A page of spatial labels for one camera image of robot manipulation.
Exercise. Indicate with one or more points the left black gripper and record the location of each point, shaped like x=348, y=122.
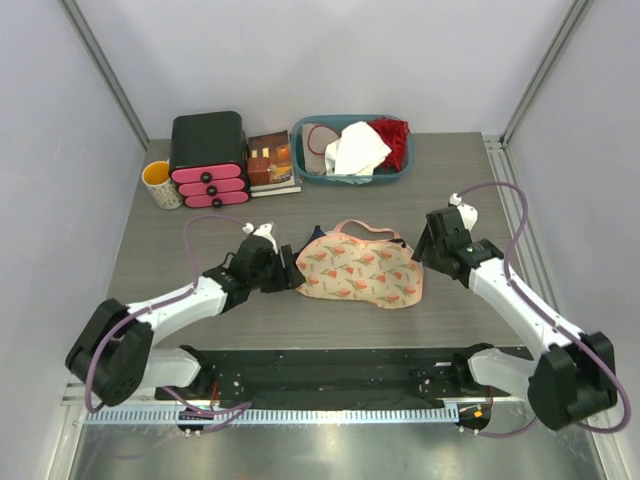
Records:
x=289, y=276

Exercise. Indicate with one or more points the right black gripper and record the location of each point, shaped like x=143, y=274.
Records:
x=422, y=250

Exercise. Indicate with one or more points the navy blue bra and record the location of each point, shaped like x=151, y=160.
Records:
x=318, y=233

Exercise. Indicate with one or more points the pink mesh laundry bag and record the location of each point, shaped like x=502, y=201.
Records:
x=357, y=262

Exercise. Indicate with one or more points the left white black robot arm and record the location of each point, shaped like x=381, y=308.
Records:
x=117, y=352

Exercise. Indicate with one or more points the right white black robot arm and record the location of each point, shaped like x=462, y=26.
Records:
x=567, y=376

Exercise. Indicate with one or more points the teal plastic basket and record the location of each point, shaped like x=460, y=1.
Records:
x=338, y=122

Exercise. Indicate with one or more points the red garment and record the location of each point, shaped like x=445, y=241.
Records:
x=394, y=133

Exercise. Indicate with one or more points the stack of books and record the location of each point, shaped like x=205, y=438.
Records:
x=269, y=163

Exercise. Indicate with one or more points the white cloth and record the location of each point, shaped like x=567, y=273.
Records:
x=357, y=152

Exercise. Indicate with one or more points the grey cloth with red loop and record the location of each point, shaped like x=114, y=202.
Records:
x=315, y=140

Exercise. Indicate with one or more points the black pink drawer organizer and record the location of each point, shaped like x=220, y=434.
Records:
x=208, y=159

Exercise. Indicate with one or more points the yellow inside patterned mug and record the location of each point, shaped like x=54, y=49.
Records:
x=156, y=178

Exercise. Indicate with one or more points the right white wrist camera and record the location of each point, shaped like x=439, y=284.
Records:
x=468, y=213

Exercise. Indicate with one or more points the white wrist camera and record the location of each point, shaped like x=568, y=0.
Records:
x=468, y=213
x=265, y=231

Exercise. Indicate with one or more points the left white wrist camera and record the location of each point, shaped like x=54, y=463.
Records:
x=265, y=231

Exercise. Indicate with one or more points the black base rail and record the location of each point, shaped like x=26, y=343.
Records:
x=333, y=379

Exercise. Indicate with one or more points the white slotted cable duct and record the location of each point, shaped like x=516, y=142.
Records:
x=172, y=414

